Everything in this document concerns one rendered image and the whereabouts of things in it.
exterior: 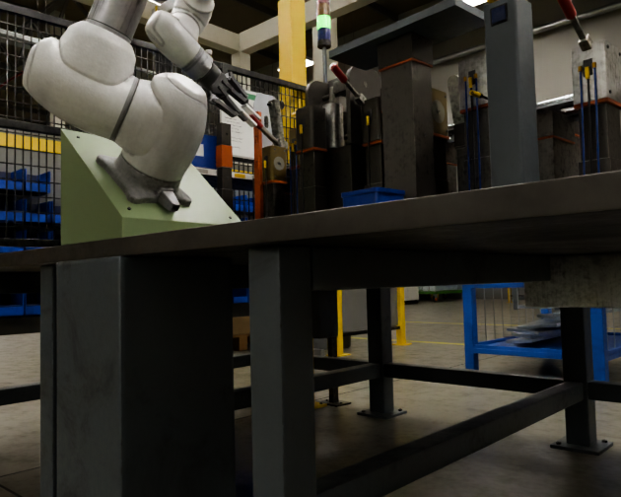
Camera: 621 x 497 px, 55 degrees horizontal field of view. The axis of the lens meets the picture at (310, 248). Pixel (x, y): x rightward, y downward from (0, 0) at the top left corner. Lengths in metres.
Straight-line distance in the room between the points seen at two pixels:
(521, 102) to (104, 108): 0.85
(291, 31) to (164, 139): 1.78
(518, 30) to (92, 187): 0.96
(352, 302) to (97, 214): 3.75
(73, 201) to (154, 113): 0.31
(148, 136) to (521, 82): 0.78
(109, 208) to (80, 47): 0.34
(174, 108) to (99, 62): 0.18
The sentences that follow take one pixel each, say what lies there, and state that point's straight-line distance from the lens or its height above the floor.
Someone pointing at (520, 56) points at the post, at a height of 1.02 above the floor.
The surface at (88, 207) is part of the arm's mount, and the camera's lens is 1.45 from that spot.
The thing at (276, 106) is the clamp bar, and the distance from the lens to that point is 2.05.
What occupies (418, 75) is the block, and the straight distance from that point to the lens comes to 1.40.
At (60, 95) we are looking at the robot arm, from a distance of 1.37.
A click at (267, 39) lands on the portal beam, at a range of 6.94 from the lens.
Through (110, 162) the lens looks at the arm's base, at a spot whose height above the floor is 0.89.
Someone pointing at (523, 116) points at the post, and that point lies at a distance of 1.23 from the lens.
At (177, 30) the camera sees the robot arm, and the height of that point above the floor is 1.33.
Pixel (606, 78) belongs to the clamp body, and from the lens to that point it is 1.34.
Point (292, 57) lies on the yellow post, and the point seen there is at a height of 1.68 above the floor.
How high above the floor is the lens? 0.60
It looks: 3 degrees up
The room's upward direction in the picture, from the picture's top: 1 degrees counter-clockwise
